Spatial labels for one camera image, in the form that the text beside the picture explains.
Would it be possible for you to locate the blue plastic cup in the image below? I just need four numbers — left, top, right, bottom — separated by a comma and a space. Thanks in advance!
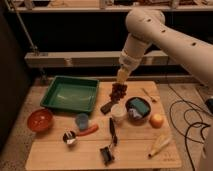
75, 113, 89, 131

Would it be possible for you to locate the wooden spoon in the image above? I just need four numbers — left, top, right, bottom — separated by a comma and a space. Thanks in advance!
141, 88, 157, 103

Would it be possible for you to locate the green sponge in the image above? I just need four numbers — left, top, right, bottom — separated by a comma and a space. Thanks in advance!
130, 98, 149, 115

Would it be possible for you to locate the dark rectangular block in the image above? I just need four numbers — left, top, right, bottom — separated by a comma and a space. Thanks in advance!
100, 101, 114, 114

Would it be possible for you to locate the black white round object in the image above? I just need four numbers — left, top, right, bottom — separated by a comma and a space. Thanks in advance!
63, 131, 77, 146

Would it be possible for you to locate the dark grape bunch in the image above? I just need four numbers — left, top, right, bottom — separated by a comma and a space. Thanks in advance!
110, 83, 127, 102

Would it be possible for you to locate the metal shelf beam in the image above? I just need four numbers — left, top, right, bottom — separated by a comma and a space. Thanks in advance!
25, 50, 168, 68

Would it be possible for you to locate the black cable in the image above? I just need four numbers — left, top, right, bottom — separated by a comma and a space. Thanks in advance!
165, 59, 212, 171

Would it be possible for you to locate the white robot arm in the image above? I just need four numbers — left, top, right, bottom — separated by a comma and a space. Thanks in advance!
117, 8, 213, 89

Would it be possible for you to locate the crumpled white cloth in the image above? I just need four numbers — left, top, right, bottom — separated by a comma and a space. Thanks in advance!
128, 108, 142, 120

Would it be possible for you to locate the green plastic tray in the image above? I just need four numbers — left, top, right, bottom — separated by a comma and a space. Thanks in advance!
40, 76, 99, 114

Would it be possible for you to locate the white paper cup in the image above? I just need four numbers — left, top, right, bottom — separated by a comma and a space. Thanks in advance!
111, 104, 126, 123

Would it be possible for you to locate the diagonal metal rod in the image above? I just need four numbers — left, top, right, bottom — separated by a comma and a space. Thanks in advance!
7, 0, 47, 56

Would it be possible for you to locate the orange fruit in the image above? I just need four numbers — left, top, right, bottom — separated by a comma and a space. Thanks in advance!
149, 114, 164, 128

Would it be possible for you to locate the orange carrot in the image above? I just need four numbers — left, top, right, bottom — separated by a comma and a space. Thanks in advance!
77, 124, 99, 136

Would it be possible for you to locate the orange bowl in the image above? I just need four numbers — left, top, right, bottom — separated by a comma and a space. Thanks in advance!
27, 109, 53, 132

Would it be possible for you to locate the yellow corn cob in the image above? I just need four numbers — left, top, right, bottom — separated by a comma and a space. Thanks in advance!
148, 134, 172, 158

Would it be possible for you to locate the dark bowl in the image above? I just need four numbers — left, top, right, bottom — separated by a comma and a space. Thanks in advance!
125, 97, 151, 122

